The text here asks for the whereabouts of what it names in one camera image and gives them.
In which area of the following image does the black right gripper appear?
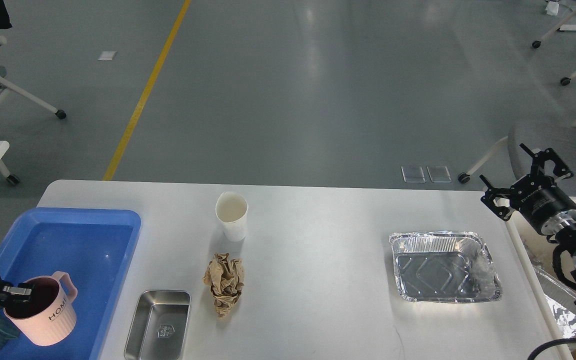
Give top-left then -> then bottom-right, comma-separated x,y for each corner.
478,143 -> 576,236

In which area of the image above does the pink mug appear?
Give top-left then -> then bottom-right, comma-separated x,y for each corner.
3,271 -> 78,346

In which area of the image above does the stainless steel tray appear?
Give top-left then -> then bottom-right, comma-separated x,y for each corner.
124,289 -> 191,360

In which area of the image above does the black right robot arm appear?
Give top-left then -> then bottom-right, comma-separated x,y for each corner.
480,143 -> 576,305

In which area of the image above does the blue plastic tray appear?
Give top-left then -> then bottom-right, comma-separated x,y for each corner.
0,207 -> 142,360

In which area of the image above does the aluminium foil tray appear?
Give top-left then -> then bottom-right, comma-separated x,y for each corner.
388,230 -> 502,304

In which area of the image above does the white bin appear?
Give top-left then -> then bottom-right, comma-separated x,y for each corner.
505,196 -> 576,360

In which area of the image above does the crumpled brown paper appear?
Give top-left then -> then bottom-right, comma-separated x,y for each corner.
202,252 -> 245,319

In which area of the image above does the white paper cup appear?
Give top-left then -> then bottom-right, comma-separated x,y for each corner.
215,191 -> 249,242

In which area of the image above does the black cable bottom right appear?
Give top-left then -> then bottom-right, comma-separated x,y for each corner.
525,337 -> 576,360

